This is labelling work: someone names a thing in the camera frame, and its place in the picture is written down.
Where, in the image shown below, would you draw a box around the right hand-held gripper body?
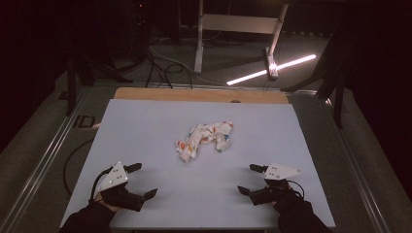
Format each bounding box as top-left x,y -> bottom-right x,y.
249,162 -> 302,207

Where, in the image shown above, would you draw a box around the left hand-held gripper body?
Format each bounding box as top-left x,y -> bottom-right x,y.
93,161 -> 146,214

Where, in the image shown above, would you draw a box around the fruit print white pants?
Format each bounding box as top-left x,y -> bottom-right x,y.
175,120 -> 234,163

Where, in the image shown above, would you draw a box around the person's left hand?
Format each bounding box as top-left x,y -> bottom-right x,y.
95,191 -> 120,214

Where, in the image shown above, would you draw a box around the person's right hand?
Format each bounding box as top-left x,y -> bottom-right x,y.
272,193 -> 297,214

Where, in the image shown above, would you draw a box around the wooden table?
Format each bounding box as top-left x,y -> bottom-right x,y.
113,86 -> 290,105

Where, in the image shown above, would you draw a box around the black metal stand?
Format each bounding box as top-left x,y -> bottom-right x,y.
64,45 -> 134,117
281,28 -> 346,130

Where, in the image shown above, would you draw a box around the bright light strip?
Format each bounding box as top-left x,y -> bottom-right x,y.
225,53 -> 318,86

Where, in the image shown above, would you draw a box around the dark equipment rack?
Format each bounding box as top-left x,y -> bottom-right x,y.
124,0 -> 155,67

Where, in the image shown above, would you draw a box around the left hand-held gripper black cable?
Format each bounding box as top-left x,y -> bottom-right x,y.
90,167 -> 114,202

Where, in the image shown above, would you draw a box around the hand-held gripper black cable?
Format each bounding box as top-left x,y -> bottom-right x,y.
90,167 -> 114,202
286,179 -> 306,199

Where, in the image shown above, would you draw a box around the right hand-held gripper black cable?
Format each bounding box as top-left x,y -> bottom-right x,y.
286,179 -> 306,199

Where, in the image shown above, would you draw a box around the thin black floor cable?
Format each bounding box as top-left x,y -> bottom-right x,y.
62,138 -> 95,196

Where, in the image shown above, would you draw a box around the aluminium floor rail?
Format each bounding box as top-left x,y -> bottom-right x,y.
0,86 -> 92,233
319,93 -> 392,233

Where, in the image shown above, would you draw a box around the black floor cable bundle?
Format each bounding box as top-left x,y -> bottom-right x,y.
144,48 -> 194,90

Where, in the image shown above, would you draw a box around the white floor cable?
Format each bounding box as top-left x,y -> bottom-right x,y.
148,45 -> 229,87

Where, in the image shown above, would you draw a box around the white desk frame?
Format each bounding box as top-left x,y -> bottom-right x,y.
193,0 -> 290,81

